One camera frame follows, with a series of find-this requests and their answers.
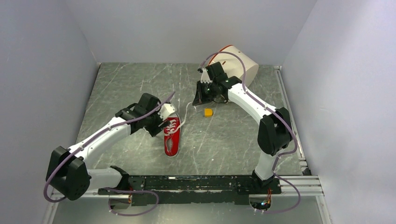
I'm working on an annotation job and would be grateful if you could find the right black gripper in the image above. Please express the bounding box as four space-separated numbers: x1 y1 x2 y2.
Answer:
192 80 217 106

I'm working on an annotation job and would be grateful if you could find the red canvas sneaker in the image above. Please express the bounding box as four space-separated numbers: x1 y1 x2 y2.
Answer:
163 113 181 157

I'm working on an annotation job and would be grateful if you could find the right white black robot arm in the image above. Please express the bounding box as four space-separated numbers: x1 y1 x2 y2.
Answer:
192 62 292 193

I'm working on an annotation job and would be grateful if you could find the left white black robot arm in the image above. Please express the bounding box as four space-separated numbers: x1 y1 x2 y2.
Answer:
43 93 176 203

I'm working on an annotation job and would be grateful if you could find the small yellow cube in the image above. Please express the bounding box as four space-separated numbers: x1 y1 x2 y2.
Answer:
204 108 213 118

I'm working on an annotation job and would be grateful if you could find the white cylindrical container orange rim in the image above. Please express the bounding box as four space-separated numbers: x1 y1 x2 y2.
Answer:
208 45 259 87

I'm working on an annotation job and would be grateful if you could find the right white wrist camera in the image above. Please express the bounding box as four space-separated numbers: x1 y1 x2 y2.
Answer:
200 69 212 84

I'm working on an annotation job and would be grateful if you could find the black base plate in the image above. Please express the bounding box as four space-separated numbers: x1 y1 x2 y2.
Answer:
98 175 282 207

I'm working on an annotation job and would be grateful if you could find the aluminium frame rail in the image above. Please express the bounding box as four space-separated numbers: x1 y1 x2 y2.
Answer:
42 65 333 224

